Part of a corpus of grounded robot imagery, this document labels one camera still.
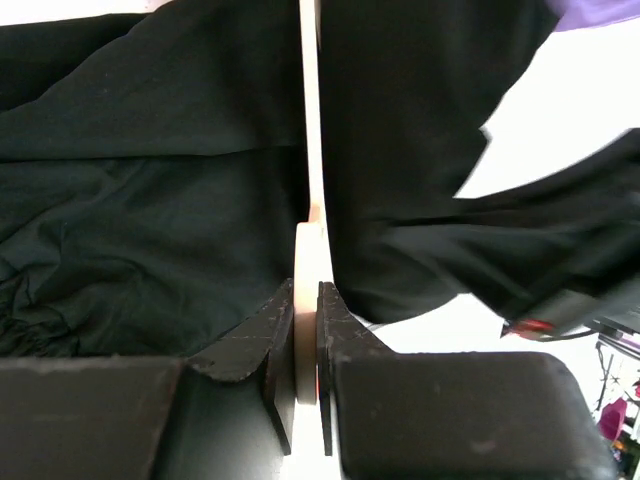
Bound black trousers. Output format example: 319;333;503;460
1;1;639;357

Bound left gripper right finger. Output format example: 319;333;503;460
316;283;617;479

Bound pink wooden hanger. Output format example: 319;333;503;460
293;0;333;405

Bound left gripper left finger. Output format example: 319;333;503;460
1;282;295;479

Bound lilac purple shirt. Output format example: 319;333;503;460
546;0;640;32

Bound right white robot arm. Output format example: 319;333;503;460
501;274;639;342

